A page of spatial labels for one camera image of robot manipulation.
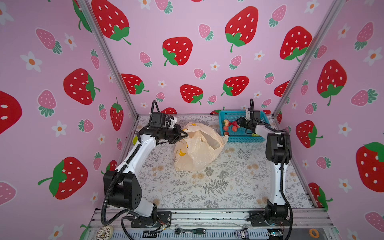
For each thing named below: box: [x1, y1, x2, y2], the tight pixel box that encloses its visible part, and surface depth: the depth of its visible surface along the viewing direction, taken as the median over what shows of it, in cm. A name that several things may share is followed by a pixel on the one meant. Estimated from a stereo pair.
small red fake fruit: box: [223, 125, 229, 136], surface depth 111 cm
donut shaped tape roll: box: [96, 225, 114, 240], surface depth 70 cm
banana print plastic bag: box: [174, 123, 229, 172], surface depth 81 cm
